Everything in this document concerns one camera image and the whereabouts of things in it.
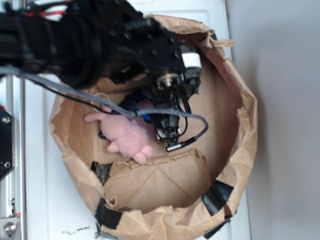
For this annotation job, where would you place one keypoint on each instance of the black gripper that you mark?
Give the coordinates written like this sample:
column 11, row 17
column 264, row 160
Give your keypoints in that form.
column 141, row 51

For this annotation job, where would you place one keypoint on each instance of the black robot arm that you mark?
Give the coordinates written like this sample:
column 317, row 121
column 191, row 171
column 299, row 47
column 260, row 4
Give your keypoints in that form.
column 84, row 40

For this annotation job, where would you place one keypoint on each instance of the pink plush mouse toy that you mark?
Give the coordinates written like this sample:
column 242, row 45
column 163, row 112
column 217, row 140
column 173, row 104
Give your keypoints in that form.
column 126, row 136

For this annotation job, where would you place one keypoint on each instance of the brown paper bag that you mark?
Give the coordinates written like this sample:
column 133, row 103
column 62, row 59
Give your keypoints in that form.
column 179, row 195

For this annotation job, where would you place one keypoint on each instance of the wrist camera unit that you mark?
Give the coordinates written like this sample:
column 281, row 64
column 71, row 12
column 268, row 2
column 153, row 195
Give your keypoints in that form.
column 166, row 125

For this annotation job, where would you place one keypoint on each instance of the aluminium frame rail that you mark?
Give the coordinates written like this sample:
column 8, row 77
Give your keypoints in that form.
column 12, row 188

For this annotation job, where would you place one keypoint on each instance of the black octagonal mount plate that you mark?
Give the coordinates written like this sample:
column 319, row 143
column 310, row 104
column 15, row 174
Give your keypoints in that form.
column 7, row 162

